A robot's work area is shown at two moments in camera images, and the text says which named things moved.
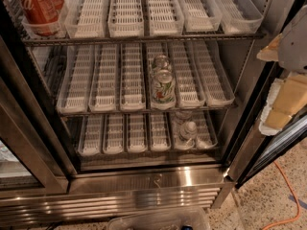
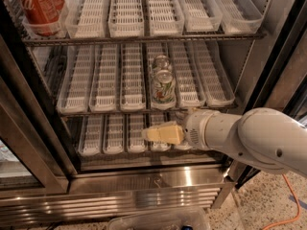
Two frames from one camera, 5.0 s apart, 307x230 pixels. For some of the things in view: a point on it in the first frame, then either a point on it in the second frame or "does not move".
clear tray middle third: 131,88 does not move
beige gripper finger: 271,52 to 171,132
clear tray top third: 126,12 does not move
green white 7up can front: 163,92 does not move
